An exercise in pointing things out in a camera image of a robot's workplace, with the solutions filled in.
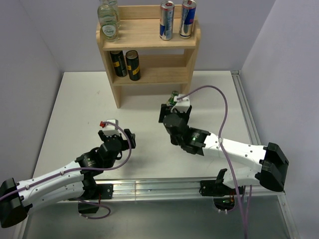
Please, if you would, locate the green glass bottle front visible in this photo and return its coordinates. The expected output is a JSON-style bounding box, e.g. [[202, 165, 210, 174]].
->
[[166, 91, 179, 107]]

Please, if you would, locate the black yellow can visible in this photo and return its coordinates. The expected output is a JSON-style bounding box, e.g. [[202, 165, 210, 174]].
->
[[126, 50, 141, 81], [110, 50, 127, 77]]

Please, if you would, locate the silver blue energy drink can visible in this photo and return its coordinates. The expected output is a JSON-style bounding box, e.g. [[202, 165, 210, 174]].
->
[[179, 0, 196, 39]]

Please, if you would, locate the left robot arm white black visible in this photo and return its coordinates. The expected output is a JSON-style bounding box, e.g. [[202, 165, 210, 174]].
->
[[0, 129, 136, 228]]

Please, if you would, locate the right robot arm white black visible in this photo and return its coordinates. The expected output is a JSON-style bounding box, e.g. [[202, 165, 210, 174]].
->
[[159, 104, 289, 194]]

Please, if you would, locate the wooden two-tier shelf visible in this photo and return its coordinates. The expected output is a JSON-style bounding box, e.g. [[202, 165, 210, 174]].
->
[[96, 4, 201, 108]]

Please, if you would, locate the clear glass bottle front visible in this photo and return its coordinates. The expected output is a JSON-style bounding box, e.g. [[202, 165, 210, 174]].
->
[[97, 0, 119, 42]]

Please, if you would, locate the clear glass bottle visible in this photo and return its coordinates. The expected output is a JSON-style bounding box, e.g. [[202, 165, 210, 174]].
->
[[107, 0, 121, 28], [97, 0, 119, 42]]

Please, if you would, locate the clear glass bottle rear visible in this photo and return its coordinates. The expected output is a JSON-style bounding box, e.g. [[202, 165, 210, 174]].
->
[[107, 0, 121, 28]]

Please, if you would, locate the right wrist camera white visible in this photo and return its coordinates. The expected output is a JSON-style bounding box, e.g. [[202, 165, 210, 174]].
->
[[170, 94, 190, 113]]

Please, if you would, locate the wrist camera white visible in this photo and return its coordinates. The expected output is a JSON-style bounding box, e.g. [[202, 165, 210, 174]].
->
[[100, 119, 120, 137], [170, 94, 190, 113]]

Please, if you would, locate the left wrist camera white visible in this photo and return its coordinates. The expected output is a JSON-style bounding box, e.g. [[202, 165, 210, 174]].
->
[[100, 119, 120, 137]]

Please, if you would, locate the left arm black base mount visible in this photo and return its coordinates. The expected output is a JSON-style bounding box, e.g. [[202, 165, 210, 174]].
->
[[78, 184, 114, 215]]

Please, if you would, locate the aluminium rail frame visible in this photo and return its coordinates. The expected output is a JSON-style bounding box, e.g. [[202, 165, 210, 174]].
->
[[12, 70, 300, 239]]

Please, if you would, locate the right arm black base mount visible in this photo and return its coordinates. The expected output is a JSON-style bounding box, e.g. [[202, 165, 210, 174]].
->
[[199, 169, 238, 214]]

